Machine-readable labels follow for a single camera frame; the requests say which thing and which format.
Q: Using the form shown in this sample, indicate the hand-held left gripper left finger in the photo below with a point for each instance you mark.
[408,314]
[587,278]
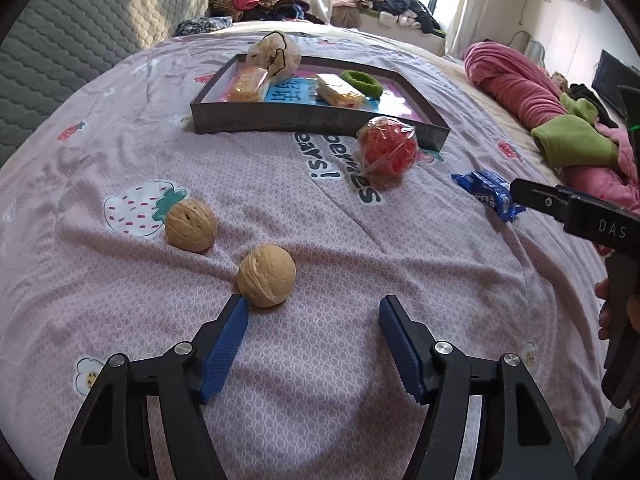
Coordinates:
[225,350]

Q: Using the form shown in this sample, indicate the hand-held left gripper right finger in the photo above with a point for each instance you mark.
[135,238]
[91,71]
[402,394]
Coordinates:
[400,345]

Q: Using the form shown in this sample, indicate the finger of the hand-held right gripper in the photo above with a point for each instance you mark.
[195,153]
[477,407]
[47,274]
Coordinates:
[537,197]

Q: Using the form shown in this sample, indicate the blue cookie packet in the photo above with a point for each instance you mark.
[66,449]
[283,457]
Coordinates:
[487,192]

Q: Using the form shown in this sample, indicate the walnut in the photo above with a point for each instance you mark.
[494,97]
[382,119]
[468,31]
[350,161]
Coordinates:
[266,275]
[191,225]

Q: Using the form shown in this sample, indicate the red ball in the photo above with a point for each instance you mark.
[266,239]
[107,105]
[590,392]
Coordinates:
[389,150]

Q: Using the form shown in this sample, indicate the green fuzzy scrunchie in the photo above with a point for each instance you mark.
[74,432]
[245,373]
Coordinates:
[365,82]

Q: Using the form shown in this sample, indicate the yellow cracker packet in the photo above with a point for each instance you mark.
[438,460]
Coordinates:
[339,91]
[247,84]

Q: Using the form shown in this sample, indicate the dark shallow cardboard box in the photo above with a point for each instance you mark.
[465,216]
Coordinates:
[280,117]

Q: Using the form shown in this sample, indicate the beige organza scrunchie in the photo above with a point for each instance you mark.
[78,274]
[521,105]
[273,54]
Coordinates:
[275,52]

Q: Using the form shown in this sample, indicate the person's right hand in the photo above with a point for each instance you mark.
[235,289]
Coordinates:
[604,310]

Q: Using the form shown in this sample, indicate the green fleece cloth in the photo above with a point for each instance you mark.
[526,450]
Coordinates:
[570,142]

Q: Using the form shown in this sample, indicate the black clothes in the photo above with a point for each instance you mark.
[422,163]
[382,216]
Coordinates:
[587,97]

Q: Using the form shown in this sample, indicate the pink rolled quilt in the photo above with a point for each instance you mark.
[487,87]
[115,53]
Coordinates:
[505,80]

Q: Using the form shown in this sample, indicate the black television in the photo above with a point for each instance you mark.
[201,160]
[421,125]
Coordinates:
[612,77]

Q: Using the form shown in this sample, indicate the pile of clothes on windowsill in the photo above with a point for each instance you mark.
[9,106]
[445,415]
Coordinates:
[395,5]

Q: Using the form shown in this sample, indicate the pink and blue printed sheet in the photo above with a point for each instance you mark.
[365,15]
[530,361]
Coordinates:
[290,95]

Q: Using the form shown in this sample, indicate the dark blue patterned cloth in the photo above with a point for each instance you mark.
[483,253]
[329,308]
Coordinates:
[202,26]

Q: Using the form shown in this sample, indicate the grey quilted headboard cover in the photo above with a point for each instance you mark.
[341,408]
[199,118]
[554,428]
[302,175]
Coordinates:
[90,25]

